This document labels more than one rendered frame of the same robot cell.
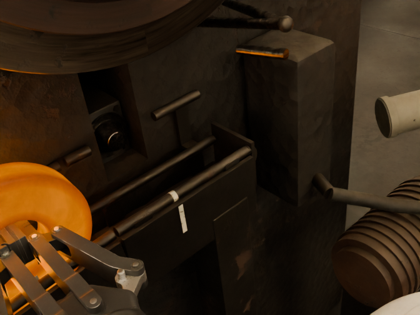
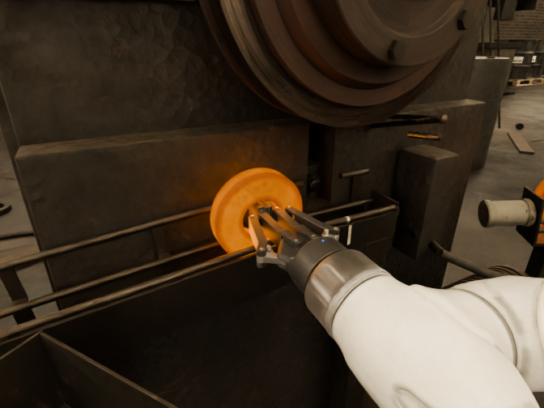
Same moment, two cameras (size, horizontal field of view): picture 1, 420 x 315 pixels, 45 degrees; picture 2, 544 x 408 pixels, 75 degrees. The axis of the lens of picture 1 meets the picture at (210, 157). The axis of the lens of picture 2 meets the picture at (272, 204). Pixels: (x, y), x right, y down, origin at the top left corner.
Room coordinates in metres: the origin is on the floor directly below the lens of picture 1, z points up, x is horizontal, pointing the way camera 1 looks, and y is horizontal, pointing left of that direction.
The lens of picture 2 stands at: (-0.16, 0.08, 1.01)
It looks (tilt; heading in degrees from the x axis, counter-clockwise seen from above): 25 degrees down; 10
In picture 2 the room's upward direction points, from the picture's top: straight up
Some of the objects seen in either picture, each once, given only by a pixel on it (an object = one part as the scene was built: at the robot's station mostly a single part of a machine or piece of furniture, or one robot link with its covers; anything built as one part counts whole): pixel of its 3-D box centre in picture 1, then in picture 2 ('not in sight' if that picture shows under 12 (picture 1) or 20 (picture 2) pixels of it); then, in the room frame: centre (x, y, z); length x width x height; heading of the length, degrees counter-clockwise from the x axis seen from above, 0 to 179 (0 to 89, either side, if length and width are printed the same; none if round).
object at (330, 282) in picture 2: not in sight; (347, 293); (0.16, 0.05, 0.75); 0.09 x 0.06 x 0.09; 128
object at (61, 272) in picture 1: (66, 279); (293, 230); (0.28, 0.13, 0.76); 0.11 x 0.01 x 0.04; 36
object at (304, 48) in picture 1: (287, 119); (418, 201); (0.60, -0.12, 0.68); 0.11 x 0.08 x 0.24; 37
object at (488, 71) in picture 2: not in sight; (459, 111); (3.21, -0.98, 0.45); 0.59 x 0.59 x 0.89
